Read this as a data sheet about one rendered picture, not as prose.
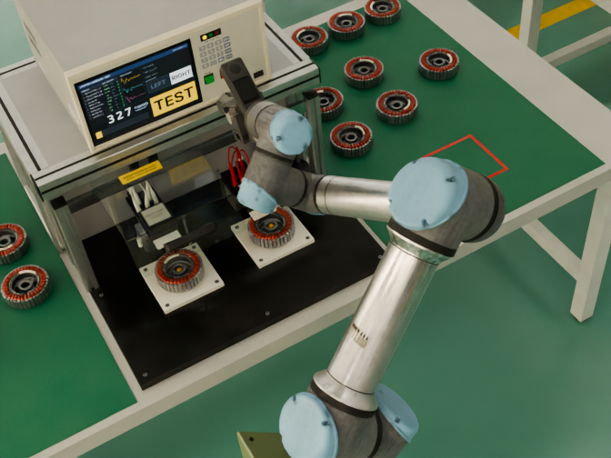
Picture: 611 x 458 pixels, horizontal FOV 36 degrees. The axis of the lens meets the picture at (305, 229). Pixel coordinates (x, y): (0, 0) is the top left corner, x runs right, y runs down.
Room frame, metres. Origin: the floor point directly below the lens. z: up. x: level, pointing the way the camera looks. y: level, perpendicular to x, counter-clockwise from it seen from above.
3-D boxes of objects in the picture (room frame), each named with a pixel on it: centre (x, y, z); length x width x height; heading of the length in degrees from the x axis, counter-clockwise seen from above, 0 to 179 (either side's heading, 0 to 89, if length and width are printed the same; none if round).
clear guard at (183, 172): (1.41, 0.30, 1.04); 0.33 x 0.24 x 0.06; 25
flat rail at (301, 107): (1.55, 0.23, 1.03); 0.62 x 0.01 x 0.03; 115
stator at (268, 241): (1.51, 0.08, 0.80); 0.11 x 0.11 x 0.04
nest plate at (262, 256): (1.51, 0.08, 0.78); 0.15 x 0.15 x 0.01; 25
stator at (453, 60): (2.09, -0.43, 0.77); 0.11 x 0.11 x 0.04
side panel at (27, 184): (1.68, 0.65, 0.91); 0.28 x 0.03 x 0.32; 25
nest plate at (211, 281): (1.40, 0.30, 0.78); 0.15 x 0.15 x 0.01; 25
